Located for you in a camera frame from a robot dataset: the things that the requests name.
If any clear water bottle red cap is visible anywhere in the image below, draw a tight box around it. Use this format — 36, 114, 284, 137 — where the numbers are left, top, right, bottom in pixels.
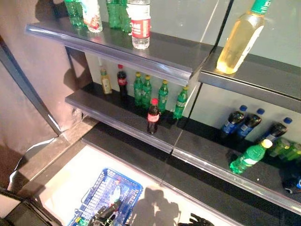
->
110, 179, 122, 204

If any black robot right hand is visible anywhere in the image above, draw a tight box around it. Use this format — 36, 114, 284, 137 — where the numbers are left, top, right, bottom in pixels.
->
178, 213, 215, 226

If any black shelf with clear rail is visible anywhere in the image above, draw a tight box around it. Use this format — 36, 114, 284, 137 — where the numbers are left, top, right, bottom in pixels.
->
24, 16, 301, 114
65, 82, 301, 210

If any water bottle red label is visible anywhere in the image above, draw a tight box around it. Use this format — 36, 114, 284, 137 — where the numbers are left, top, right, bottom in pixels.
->
81, 0, 103, 33
126, 0, 151, 50

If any Coca-Cola bottle red cap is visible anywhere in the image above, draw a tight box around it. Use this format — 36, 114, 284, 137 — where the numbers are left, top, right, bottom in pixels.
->
117, 64, 129, 104
147, 98, 162, 135

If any yellow tea bottle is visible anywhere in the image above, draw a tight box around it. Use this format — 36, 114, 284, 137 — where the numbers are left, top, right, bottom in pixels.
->
100, 67, 113, 95

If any black low display stand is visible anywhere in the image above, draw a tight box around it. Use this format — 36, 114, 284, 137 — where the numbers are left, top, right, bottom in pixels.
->
0, 187, 62, 226

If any green soda bottle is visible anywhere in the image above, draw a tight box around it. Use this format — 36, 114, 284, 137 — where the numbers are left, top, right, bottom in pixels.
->
119, 0, 133, 33
105, 0, 122, 30
64, 0, 87, 28

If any yellow drink bottle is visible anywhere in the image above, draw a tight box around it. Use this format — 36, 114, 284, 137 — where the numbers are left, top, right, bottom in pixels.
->
216, 0, 272, 75

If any brown fabric curtain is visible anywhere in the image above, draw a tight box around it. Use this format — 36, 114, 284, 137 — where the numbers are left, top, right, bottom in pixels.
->
0, 0, 92, 156

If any black shelf base plinth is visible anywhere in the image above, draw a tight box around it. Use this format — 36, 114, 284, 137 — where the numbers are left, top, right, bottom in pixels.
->
81, 122, 301, 226

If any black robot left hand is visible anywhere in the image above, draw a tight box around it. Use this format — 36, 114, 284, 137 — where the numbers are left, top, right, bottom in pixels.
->
89, 199, 123, 226

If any dark metal frame bar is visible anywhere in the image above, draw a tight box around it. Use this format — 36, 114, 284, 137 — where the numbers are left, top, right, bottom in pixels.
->
0, 44, 62, 137

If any black shelf upright strip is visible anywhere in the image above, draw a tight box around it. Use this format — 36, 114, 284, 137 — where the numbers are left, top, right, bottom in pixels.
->
211, 0, 235, 56

